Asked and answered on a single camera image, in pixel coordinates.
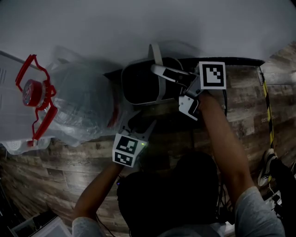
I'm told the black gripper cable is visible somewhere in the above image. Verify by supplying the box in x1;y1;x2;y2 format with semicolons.
221;89;229;118

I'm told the person's grey sweater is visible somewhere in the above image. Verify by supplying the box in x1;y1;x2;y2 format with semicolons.
71;186;286;237

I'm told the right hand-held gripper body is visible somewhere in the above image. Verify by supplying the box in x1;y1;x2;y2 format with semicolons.
178;61;227;121

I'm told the person's right forearm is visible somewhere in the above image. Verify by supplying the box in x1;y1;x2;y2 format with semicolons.
198;91;255;209

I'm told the water bottle red handle cap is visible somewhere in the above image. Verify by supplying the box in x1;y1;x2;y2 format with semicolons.
15;46;139;149

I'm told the yellow black floor tape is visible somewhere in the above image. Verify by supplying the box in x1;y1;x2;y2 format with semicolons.
259;67;276;149

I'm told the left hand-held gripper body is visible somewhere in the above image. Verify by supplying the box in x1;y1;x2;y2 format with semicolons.
112;128;150;168

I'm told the black and white waste bin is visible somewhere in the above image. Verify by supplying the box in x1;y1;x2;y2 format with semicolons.
120;43;185;106

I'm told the person's left forearm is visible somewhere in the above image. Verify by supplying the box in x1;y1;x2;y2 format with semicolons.
73;163;124;224

